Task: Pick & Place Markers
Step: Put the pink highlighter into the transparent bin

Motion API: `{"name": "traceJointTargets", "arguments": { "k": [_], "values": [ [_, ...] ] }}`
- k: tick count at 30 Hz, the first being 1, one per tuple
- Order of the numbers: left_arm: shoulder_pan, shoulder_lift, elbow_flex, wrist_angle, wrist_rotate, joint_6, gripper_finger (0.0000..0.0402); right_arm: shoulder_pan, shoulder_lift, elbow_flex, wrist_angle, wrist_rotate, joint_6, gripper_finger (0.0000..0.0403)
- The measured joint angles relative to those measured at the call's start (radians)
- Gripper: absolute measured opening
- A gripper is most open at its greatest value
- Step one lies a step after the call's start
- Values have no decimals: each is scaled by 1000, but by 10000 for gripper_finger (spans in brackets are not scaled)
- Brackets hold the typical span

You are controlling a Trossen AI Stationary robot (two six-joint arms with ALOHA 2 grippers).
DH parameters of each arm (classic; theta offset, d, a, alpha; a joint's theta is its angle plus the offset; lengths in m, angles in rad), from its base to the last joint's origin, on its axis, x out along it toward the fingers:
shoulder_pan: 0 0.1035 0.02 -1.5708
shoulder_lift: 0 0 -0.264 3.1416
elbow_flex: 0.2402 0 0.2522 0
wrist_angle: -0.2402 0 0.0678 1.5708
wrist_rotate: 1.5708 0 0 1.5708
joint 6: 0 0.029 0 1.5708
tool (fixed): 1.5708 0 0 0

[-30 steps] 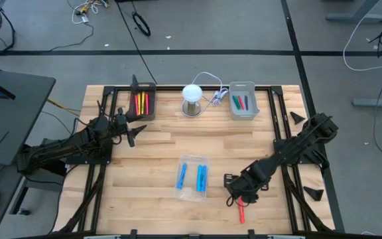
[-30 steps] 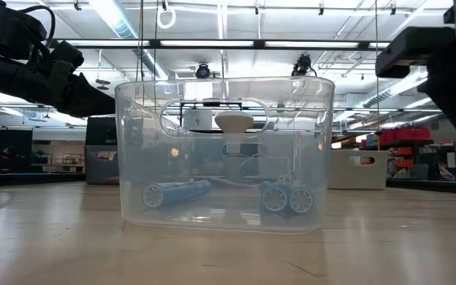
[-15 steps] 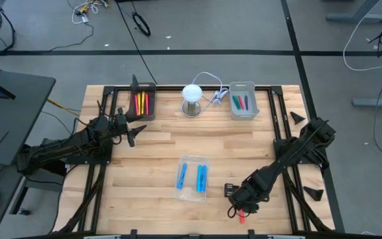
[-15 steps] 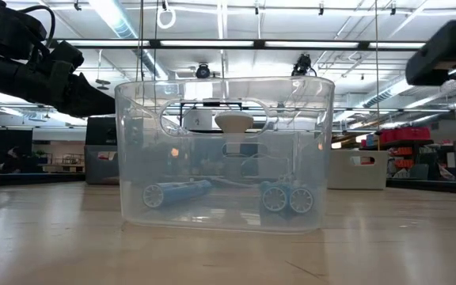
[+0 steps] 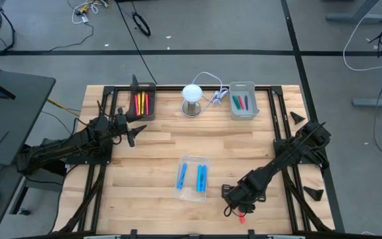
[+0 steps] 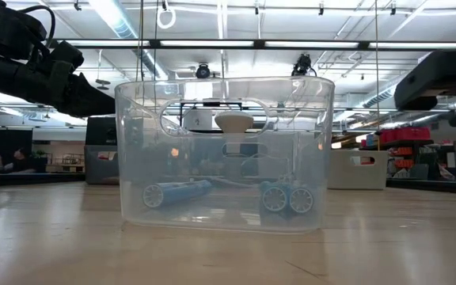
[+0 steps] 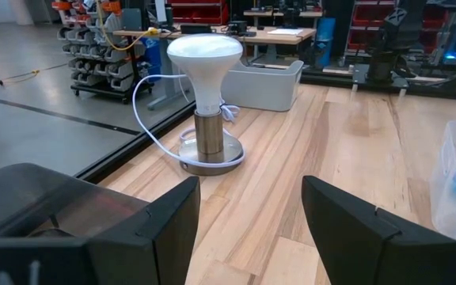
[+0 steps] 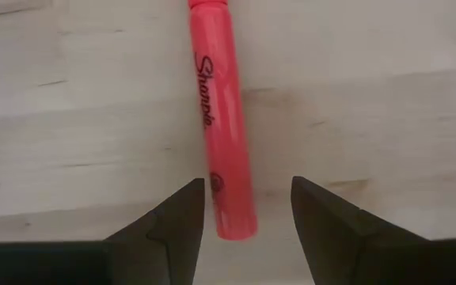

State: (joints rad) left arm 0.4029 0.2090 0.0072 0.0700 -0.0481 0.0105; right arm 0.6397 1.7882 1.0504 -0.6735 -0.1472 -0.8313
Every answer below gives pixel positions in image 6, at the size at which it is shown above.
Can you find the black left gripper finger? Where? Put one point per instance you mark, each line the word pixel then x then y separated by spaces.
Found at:
pixel 87 103

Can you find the blue marker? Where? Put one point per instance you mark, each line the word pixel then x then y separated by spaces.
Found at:
pixel 301 200
pixel 274 198
pixel 180 192

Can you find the black background box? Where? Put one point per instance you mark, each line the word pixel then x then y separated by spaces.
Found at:
pixel 101 130

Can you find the large red storage bin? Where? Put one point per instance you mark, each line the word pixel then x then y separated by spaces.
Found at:
pixel 406 135

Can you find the dark grey plastic bin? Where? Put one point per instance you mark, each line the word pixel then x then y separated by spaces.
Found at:
pixel 97 170

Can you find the small red storage bin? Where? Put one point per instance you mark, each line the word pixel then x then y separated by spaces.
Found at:
pixel 402 152

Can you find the person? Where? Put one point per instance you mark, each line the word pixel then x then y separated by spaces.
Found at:
pixel 22 158

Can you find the white labelled box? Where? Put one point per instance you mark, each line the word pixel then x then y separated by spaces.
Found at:
pixel 198 118

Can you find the black ceiling spotlight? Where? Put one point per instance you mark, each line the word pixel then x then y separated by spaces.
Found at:
pixel 302 65
pixel 202 71

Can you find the white plastic bin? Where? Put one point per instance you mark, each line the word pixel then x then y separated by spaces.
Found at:
pixel 366 176

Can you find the clear plastic bin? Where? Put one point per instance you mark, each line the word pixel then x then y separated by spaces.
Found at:
pixel 311 118

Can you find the white dome table lamp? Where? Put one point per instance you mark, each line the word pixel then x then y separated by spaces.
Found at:
pixel 234 120

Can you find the silver ceiling air duct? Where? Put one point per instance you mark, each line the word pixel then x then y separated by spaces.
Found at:
pixel 119 25

